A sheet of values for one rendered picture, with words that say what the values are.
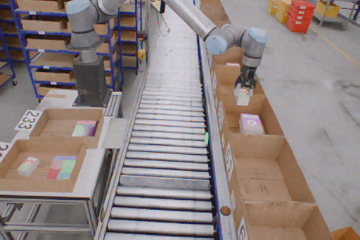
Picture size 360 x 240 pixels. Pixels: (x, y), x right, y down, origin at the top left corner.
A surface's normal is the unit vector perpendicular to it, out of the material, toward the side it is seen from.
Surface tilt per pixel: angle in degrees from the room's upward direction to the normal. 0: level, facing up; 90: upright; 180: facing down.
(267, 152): 89
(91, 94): 90
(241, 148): 89
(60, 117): 89
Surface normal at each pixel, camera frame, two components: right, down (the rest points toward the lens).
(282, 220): -0.02, 0.55
